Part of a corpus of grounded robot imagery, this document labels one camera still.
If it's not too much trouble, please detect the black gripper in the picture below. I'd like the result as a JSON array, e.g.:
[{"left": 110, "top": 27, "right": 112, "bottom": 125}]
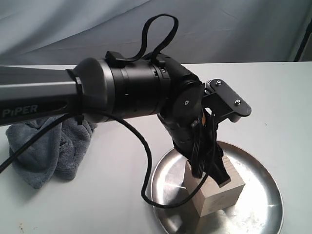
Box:
[{"left": 158, "top": 109, "right": 231, "bottom": 187}]

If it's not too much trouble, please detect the light wooden cube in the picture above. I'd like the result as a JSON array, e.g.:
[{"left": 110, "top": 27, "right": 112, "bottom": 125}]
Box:
[{"left": 192, "top": 156, "right": 245, "bottom": 217}]

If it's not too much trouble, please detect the blue-grey terry towel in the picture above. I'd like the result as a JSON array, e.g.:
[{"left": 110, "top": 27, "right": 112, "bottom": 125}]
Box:
[{"left": 12, "top": 118, "right": 97, "bottom": 189}]

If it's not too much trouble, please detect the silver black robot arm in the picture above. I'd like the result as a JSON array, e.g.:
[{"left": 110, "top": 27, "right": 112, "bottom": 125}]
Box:
[{"left": 0, "top": 55, "right": 230, "bottom": 189}]

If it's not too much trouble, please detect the round stainless steel plate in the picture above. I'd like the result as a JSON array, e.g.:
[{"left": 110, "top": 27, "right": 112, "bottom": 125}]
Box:
[{"left": 150, "top": 142, "right": 284, "bottom": 234}]

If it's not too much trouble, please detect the black stand pole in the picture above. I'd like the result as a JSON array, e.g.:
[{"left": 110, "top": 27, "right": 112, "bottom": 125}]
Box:
[{"left": 293, "top": 9, "right": 312, "bottom": 62}]

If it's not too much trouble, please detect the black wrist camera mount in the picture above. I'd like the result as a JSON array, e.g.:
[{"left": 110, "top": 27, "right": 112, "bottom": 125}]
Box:
[{"left": 202, "top": 79, "right": 252, "bottom": 123}]

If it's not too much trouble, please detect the black cable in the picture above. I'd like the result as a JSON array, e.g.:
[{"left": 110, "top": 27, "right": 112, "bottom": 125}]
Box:
[{"left": 0, "top": 14, "right": 220, "bottom": 209}]

